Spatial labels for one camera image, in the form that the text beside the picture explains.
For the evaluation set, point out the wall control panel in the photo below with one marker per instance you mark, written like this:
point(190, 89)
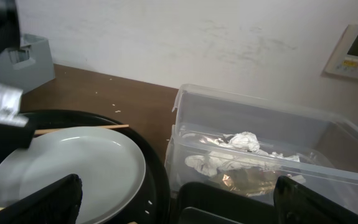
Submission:
point(343, 61)

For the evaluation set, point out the clear plastic waste bin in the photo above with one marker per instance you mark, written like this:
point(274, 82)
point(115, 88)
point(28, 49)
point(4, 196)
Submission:
point(328, 141)

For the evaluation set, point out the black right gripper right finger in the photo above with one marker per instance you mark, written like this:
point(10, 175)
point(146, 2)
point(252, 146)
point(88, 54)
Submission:
point(296, 204)

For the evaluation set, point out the black rectangular food-waste tray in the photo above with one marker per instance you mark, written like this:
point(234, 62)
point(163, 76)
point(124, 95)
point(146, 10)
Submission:
point(201, 203)

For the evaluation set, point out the white paper napkin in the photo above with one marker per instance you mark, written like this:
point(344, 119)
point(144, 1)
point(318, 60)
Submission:
point(230, 152)

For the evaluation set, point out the upper wooden chopstick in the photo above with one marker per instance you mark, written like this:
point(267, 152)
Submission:
point(47, 131)

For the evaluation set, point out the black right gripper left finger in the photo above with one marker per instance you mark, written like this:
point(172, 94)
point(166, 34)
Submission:
point(57, 203)

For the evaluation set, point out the grey plastic dishwasher rack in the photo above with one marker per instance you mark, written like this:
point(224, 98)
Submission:
point(28, 67)

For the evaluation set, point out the brown gold snack wrapper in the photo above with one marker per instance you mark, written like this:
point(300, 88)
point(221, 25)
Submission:
point(239, 174)

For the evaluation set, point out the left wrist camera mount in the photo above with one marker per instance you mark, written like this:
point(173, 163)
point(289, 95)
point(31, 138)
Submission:
point(10, 101)

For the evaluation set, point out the round black tray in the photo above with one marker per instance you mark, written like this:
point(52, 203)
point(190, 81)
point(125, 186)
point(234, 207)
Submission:
point(151, 204)

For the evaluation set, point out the grey round plate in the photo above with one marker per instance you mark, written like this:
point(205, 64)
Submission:
point(111, 166)

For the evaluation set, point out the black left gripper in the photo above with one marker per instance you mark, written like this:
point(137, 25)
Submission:
point(16, 137)

